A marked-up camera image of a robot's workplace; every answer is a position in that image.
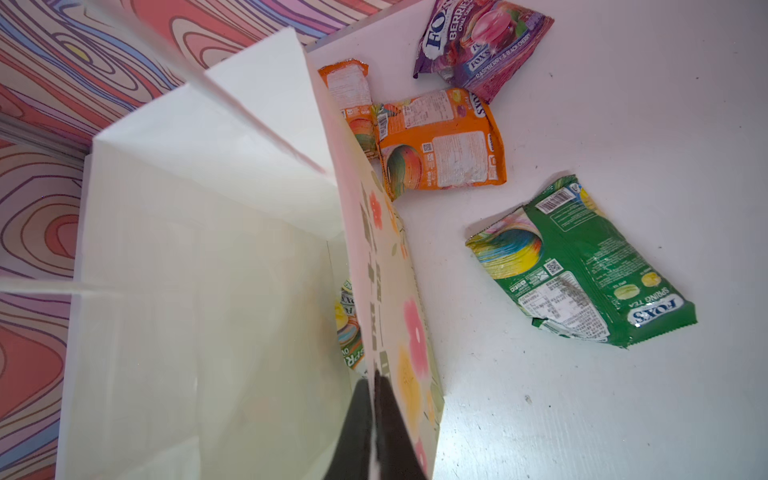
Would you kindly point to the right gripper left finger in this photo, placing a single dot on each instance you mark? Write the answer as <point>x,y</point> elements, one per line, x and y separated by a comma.
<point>351,457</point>

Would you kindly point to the orange Fox's bag large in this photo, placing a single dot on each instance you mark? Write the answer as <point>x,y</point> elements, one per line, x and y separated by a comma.
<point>440,140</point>

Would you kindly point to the orange Fox's bag small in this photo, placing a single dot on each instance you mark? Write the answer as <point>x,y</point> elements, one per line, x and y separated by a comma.
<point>349,87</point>

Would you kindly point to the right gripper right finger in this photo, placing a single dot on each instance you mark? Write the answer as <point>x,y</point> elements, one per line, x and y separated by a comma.
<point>395,454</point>

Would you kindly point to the purple Fox's berries bag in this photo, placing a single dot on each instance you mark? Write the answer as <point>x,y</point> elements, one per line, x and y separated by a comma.
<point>479,45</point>

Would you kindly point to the white paper bag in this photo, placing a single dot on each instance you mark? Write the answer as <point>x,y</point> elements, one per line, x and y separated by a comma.
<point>218,224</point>

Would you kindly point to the green Fox's spring tea bag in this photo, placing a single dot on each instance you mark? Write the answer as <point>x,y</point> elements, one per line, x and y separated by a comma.
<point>573,273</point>

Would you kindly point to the yellow-green Fox's bag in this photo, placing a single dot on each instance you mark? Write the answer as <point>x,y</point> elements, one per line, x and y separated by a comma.
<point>349,333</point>

